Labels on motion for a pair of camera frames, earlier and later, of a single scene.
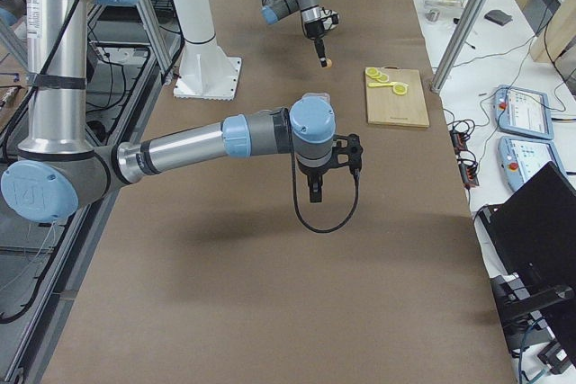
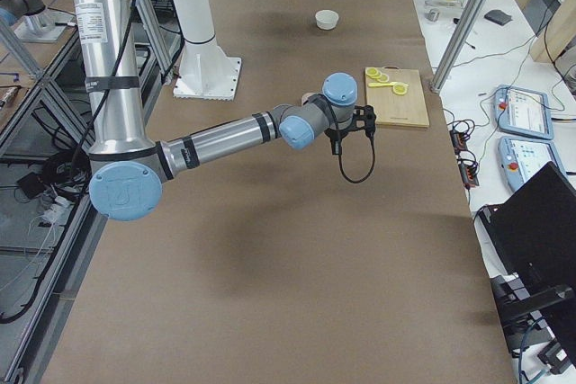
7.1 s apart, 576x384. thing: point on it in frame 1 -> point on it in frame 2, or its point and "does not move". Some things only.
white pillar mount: (205, 72) does not move
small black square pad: (499, 17) does not move
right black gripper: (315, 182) -> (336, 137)
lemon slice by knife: (400, 88) does not move
